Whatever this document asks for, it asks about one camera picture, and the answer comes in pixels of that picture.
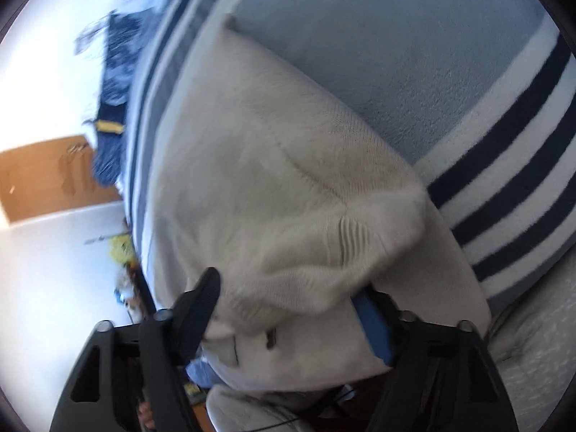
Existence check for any beige knit sweater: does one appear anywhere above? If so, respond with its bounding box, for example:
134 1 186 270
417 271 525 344
144 13 492 391

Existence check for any blue patterned duvet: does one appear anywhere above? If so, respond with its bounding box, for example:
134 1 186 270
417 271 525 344
74 0 192 190

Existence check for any wooden door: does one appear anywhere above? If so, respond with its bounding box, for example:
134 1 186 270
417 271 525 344
0 134 123 225

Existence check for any bed with striped blue sheet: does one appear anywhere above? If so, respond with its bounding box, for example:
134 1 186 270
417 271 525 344
119 0 576 312

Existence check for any metal door handle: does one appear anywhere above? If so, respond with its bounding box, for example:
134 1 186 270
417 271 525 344
58 142 91 163

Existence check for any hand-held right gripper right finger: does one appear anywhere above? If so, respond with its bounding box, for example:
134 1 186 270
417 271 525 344
351 287 518 432

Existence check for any yellow plastic bag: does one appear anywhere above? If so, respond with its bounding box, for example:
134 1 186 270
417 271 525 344
109 233 136 265

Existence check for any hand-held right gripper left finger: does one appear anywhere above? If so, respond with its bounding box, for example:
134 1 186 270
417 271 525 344
49 267 222 432

